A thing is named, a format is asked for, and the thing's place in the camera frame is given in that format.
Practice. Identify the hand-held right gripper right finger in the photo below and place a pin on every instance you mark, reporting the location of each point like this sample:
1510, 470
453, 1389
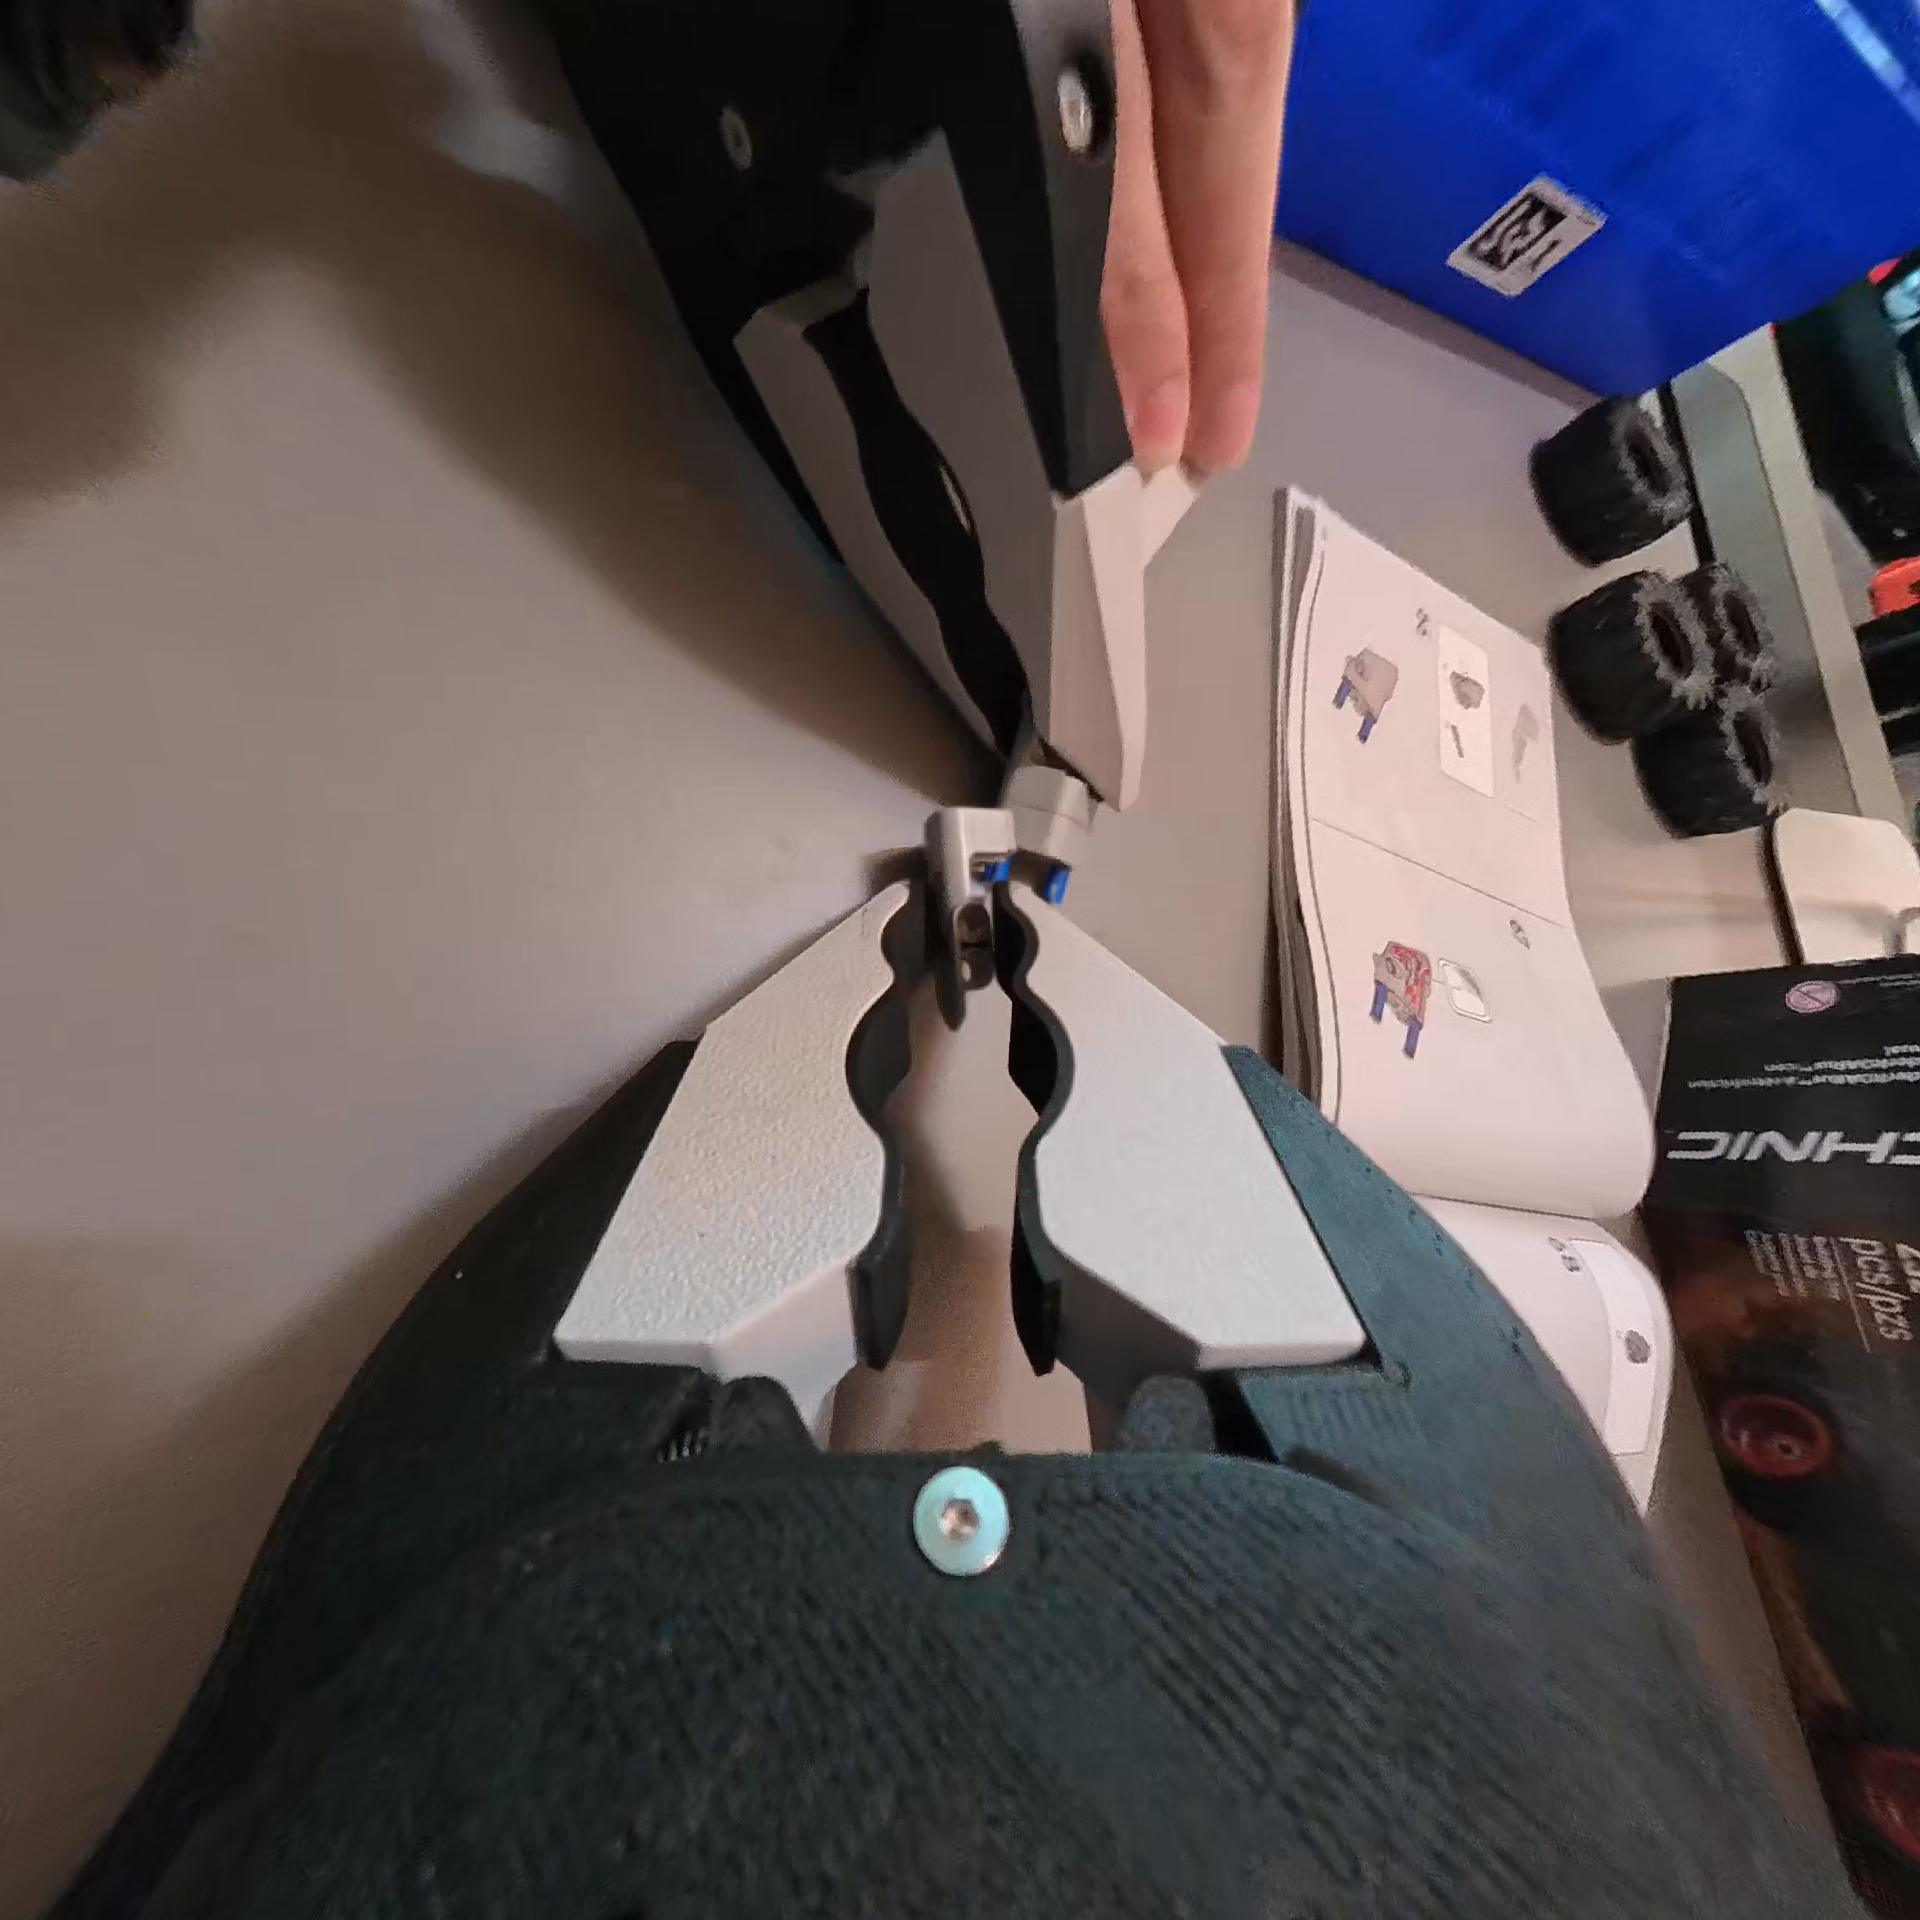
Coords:
1161, 1200

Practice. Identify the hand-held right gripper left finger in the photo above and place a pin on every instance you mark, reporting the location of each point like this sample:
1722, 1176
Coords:
721, 1184

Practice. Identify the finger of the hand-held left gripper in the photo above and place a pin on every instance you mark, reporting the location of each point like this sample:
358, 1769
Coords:
1103, 628
839, 451

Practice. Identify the light grey toy beam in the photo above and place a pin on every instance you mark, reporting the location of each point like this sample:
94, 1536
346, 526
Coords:
1051, 809

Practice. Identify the grey toy connector blue pins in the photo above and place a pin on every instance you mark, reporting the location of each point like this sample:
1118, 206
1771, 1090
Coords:
957, 901

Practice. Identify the person's left hand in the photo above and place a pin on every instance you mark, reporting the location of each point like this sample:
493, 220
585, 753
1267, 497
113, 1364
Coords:
1201, 225

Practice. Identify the open instruction booklet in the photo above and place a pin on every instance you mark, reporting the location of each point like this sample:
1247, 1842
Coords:
1424, 840

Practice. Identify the black toy wheel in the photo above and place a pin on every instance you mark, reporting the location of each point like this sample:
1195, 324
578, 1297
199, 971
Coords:
1711, 769
1633, 656
1737, 617
1611, 481

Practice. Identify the black toy box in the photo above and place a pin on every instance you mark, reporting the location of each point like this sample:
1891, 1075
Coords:
1800, 1348

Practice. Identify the black toy tyres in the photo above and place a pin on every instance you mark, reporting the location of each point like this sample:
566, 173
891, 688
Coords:
1770, 524

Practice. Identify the blue plastic bin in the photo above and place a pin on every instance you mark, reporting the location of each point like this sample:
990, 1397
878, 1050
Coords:
1650, 149

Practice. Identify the white flat object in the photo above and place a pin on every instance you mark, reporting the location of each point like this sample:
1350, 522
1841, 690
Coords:
1848, 888

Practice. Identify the black toy vehicle chassis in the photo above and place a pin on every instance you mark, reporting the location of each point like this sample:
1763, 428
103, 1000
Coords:
1874, 451

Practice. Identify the black round object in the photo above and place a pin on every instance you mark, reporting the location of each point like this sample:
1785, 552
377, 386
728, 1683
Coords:
75, 66

